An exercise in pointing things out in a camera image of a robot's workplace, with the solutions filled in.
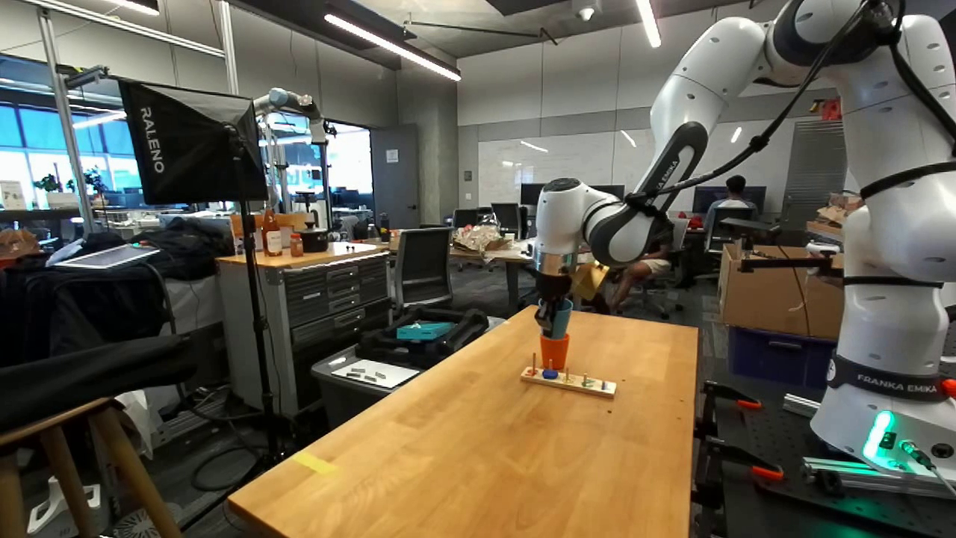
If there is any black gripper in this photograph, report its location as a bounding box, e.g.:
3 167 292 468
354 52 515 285
531 269 581 336

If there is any orange cup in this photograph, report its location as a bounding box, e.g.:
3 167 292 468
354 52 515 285
537 333 573 381

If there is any small flat wooden block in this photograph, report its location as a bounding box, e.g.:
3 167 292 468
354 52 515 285
518 364 622 400

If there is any cluttered wooden table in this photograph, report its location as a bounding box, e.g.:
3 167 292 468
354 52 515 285
449 225 613 311

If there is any seated person in dark shirt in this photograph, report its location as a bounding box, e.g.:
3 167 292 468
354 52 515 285
596 222 679 318

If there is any black bag with teal item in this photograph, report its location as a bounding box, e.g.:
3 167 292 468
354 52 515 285
355 305 493 372

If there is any black office chair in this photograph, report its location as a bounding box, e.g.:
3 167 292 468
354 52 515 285
394 225 458 311

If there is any gray metal case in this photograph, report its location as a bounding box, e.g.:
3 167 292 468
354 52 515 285
312 345 425 429

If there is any seated person in white shirt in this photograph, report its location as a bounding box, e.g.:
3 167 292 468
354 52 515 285
702 173 763 255

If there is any gray door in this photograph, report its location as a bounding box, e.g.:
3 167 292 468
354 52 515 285
373 124 425 231

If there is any cardboard box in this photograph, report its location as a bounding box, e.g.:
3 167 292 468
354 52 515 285
717 243 852 346

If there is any blue plastic crate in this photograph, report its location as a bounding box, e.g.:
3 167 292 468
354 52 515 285
727 327 841 396

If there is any gray tool cabinet wooden top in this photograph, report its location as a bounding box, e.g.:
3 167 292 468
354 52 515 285
215 240 398 421

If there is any yellow tape piece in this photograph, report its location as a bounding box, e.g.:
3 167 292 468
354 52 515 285
292 451 340 479

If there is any orange bottles cluster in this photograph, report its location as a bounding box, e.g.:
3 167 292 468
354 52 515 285
230 210 313 261

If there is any crumpled brown paper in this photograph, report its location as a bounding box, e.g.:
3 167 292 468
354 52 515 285
812 193 867 233

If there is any black light stand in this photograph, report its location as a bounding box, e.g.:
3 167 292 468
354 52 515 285
233 106 286 451

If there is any short ceiling light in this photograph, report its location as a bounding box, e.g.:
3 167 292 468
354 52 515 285
633 0 666 52

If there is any long ceiling light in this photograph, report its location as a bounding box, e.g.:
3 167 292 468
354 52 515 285
321 9 467 86

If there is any black softbox light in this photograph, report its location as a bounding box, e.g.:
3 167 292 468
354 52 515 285
116 79 273 210

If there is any white laptop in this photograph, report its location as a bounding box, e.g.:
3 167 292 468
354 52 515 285
44 240 165 275

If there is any black cloth pile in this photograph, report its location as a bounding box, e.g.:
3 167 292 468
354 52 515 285
0 216 236 435

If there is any wooden stool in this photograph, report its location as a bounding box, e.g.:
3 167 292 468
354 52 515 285
0 396 186 538

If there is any metal pole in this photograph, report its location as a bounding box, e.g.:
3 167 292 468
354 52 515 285
35 6 115 240

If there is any wall whiteboard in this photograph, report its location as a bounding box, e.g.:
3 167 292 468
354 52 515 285
476 118 802 216

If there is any orange handled clamp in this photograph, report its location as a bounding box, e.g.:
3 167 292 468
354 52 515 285
699 438 793 491
699 384 767 420

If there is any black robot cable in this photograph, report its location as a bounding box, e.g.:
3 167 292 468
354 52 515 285
637 0 956 206

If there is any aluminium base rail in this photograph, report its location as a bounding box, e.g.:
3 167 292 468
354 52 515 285
802 451 956 503

